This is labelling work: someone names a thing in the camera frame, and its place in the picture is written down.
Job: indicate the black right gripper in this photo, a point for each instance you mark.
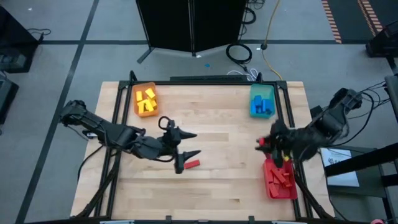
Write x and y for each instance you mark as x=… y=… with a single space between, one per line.
x=281 y=140

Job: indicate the orange translucent plastic bin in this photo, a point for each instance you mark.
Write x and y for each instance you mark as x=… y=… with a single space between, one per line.
x=146 y=114

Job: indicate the black folding screen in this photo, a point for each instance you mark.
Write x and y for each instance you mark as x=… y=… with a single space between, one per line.
x=192 y=25

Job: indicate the black side stand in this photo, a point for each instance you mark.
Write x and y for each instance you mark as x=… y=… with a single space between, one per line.
x=360 y=161

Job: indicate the white paper sheet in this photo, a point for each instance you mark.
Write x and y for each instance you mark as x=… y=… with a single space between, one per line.
x=340 y=174

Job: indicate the long black power strip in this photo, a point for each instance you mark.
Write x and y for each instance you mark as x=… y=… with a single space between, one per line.
x=208 y=77

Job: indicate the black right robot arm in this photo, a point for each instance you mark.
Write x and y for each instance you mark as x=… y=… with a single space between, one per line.
x=329 y=124

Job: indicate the grey upright post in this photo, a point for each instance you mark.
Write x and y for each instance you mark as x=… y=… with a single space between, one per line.
x=393 y=96

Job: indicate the black desk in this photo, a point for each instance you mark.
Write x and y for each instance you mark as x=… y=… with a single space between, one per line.
x=17 y=37

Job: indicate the yellow wooden block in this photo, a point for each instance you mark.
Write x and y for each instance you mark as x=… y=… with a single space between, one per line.
x=154 y=103
x=148 y=105
x=139 y=96
x=150 y=93
x=141 y=108

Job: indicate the teal translucent plastic bin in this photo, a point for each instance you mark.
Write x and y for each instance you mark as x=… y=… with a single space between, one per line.
x=261 y=88

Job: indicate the black equipment case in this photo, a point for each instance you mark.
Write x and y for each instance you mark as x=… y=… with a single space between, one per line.
x=385 y=40

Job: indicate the red wooden block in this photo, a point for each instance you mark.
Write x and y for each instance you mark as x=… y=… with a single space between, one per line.
x=288 y=174
x=274 y=190
x=289 y=183
x=278 y=175
x=262 y=142
x=191 y=164

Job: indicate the blue wooden block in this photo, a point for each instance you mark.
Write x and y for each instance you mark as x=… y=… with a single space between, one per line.
x=270 y=109
x=258 y=100
x=254 y=108
x=266 y=104

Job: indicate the orange black striped floor strip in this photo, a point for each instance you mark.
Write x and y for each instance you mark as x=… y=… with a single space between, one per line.
x=332 y=21
x=370 y=15

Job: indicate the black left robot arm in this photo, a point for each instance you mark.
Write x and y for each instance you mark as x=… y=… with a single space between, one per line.
x=118 y=135

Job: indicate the small black power adapter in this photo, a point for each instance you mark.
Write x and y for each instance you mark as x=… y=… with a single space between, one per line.
x=315 y=110

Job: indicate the red tape roll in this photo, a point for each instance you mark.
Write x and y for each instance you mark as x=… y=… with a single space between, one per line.
x=377 y=221

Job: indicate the red plastic bin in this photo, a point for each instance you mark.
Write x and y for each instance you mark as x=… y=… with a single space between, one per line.
x=265 y=179

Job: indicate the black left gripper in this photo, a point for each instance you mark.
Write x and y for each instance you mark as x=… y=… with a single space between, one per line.
x=171 y=143

